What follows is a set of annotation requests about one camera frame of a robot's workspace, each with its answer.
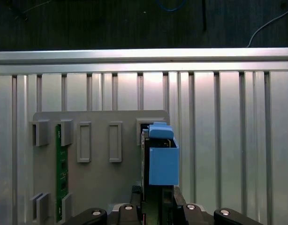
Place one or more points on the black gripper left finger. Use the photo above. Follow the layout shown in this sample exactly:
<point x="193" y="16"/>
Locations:
<point x="125" y="215"/>

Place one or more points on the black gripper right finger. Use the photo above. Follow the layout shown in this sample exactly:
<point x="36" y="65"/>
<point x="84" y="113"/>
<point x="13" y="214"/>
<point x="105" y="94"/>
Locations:
<point x="191" y="215"/>

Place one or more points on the hard disk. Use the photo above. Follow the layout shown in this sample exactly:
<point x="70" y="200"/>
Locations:
<point x="164" y="164"/>

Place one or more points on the grey parts rack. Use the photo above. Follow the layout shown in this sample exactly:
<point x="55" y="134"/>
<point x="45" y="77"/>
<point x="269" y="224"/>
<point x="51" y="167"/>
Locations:
<point x="99" y="178"/>

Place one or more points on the green RAM stick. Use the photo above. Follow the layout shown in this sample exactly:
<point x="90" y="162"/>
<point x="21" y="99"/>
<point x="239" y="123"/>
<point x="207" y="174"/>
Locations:
<point x="62" y="164"/>

